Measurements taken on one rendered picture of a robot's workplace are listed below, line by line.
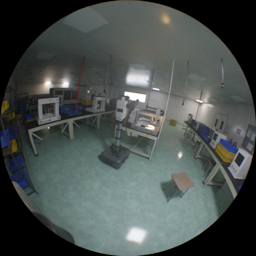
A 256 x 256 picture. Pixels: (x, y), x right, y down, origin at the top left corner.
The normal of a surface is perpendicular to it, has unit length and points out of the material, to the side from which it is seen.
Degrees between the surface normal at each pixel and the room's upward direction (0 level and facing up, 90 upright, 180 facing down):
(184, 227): 0
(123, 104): 90
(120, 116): 90
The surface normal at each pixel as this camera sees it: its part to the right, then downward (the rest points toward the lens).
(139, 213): 0.16, -0.93
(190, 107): -0.41, 0.24
